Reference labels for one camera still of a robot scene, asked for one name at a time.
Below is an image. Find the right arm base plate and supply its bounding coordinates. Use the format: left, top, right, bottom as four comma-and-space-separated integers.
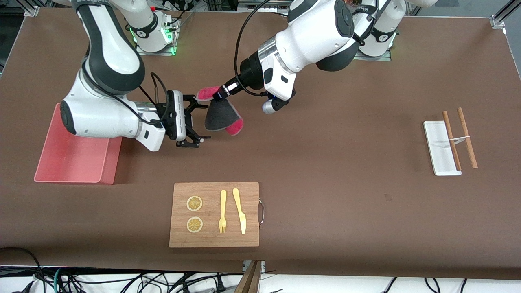
134, 41, 180, 57

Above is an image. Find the thick black cable loop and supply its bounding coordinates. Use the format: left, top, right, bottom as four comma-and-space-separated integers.
0, 247, 46, 293

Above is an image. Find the brown wooden rod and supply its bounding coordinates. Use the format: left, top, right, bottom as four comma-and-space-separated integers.
457, 107, 479, 169
442, 111, 463, 171

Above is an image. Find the white rectangular tray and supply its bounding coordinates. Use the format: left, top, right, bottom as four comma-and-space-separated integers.
423, 120, 462, 176

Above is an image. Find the pink plastic bin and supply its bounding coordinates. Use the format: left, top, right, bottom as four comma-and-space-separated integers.
34, 103, 123, 186

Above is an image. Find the yellow plastic fork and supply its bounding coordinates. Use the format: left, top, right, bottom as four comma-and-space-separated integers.
219, 190, 228, 234

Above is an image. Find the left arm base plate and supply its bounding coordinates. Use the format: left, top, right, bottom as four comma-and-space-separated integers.
352, 46, 392, 62

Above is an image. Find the yellow plastic knife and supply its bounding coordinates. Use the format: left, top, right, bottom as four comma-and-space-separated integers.
232, 188, 247, 236

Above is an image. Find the pink cloth with grey back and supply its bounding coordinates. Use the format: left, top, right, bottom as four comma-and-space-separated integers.
196, 85, 244, 136

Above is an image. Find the teal cable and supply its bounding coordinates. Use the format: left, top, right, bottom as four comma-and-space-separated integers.
54, 267, 66, 293

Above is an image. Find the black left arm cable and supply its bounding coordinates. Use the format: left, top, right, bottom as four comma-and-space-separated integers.
234, 0, 273, 97

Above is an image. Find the wooden plank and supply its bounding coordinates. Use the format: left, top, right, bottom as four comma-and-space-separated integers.
234, 260, 263, 293

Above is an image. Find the small metal bracket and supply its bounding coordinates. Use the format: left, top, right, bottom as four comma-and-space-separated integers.
243, 260, 266, 274

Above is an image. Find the grey equipment box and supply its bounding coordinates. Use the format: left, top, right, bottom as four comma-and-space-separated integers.
238, 0, 291, 13

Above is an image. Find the wooden cutting board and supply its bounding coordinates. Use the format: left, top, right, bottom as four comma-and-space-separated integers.
169, 182, 260, 248

